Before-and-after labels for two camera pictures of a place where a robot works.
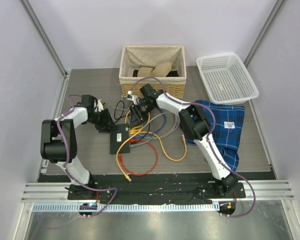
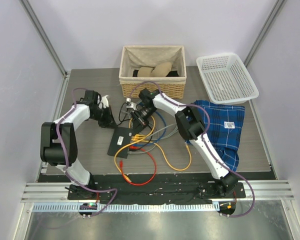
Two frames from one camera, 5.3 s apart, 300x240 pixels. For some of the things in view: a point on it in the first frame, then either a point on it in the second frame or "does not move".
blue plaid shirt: (228, 134) does not move
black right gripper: (134, 120) does not move
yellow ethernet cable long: (160, 138) → (185, 169)
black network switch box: (118, 133) does not move
